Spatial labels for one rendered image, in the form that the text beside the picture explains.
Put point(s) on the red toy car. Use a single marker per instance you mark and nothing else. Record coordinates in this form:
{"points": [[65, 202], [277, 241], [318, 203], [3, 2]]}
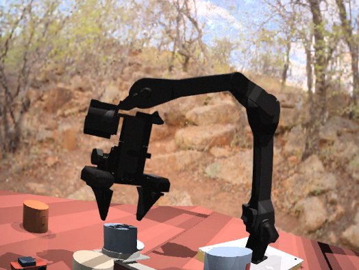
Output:
{"points": [[28, 263]]}

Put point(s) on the orange-brown cylinder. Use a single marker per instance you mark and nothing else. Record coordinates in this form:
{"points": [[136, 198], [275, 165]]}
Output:
{"points": [[35, 216]]}

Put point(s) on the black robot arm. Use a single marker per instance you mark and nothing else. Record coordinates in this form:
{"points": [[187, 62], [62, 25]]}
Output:
{"points": [[263, 115]]}

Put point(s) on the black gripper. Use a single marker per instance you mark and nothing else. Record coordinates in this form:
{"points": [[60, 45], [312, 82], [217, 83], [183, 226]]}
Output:
{"points": [[129, 167]]}

